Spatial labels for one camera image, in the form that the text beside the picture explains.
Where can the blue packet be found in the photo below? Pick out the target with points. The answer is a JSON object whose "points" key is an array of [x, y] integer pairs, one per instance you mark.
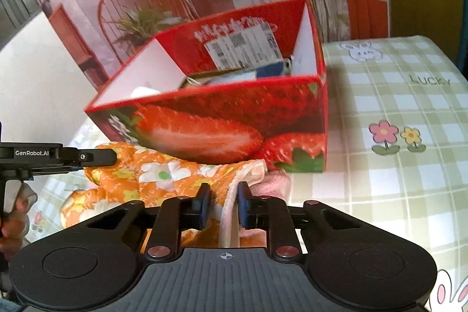
{"points": [[272, 70]]}

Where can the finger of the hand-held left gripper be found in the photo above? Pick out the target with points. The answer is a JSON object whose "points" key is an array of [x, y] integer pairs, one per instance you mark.
{"points": [[98, 156]]}

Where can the person's left hand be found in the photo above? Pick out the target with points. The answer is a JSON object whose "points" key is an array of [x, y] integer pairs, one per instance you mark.
{"points": [[14, 228]]}

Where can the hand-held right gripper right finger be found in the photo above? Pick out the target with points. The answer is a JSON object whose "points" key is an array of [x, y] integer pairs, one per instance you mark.
{"points": [[243, 206]]}

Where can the red strawberry print box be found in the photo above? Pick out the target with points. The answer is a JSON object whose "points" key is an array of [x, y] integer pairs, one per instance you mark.
{"points": [[219, 107]]}

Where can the pink cloth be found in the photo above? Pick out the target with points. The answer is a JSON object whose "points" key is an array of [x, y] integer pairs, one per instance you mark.
{"points": [[272, 186]]}

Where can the white shipping label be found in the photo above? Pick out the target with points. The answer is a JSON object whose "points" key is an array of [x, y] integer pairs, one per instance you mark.
{"points": [[239, 45]]}

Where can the green checked blanket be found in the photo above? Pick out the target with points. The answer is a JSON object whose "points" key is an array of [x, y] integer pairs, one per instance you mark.
{"points": [[384, 187]]}

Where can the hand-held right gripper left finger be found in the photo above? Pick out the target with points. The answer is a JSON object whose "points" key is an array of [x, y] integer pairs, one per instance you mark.
{"points": [[202, 206]]}

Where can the orange floral cloth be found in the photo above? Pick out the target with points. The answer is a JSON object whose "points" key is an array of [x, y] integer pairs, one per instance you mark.
{"points": [[172, 176]]}

